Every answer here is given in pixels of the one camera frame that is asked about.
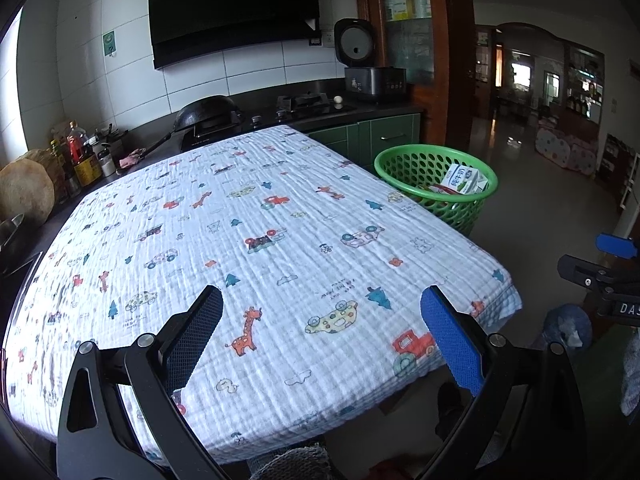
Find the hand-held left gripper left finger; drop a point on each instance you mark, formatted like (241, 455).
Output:
(197, 330)

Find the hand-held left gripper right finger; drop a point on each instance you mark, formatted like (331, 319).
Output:
(450, 340)

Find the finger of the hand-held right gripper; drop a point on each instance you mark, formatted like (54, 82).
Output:
(620, 246)
(587, 272)

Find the green plastic basket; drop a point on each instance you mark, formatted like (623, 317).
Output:
(475, 207)

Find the milk carton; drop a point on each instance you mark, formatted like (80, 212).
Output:
(462, 177)

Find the person's right hand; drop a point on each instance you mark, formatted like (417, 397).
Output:
(632, 380)

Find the dotted fabric storage box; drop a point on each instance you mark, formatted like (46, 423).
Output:
(565, 150)

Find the printed blanket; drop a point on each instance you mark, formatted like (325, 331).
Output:
(250, 200)

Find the grey plaid trouser leg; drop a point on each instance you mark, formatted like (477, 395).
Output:
(295, 465)

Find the pink cloth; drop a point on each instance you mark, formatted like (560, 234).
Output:
(131, 158)

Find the white lidded jar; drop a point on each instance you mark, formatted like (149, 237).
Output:
(106, 162)

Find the yellow label jar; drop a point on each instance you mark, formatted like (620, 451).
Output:
(89, 170)

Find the green kitchen cabinet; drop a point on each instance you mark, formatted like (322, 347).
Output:
(390, 135)

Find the metal bowl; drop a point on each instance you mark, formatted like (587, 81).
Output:
(10, 227)

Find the round wooden chopping block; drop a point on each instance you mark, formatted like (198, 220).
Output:
(25, 190)

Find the red liquid bottle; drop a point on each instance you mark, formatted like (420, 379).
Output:
(77, 142)

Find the black wok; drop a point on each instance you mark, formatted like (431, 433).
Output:
(207, 107)

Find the black gas stove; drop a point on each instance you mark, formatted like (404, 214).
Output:
(305, 102)

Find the black rice cooker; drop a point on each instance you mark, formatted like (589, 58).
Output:
(375, 82)

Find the wooden glass door cabinet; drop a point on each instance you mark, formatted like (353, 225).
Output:
(450, 35)

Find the black range hood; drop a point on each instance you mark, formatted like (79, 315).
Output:
(225, 10)

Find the window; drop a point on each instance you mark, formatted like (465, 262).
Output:
(11, 60)

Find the green wall sticker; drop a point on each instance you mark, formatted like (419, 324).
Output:
(110, 42)

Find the wall socket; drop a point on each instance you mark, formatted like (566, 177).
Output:
(327, 39)

